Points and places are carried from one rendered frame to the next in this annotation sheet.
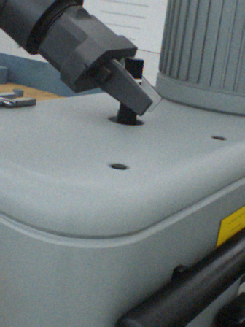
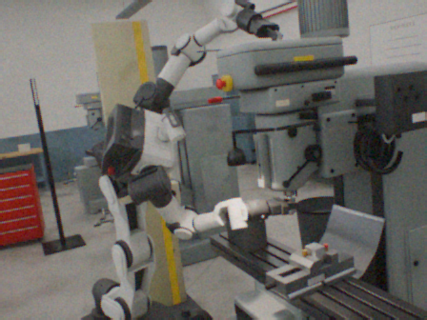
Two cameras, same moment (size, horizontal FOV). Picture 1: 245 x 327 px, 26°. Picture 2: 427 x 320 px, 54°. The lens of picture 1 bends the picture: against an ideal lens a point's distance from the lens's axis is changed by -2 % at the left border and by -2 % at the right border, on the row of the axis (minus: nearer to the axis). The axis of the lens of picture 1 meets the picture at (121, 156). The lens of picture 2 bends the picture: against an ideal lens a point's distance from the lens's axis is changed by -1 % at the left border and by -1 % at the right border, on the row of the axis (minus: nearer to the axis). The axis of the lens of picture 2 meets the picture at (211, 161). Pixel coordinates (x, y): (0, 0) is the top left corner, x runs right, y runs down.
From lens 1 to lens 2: 1.25 m
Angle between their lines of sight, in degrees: 32
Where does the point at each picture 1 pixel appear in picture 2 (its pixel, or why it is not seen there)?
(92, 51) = (258, 26)
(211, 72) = (308, 28)
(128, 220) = (254, 48)
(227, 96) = (314, 33)
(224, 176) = (290, 44)
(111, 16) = (396, 59)
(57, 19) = (252, 21)
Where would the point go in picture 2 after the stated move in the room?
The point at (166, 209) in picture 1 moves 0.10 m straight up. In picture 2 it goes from (265, 47) to (262, 17)
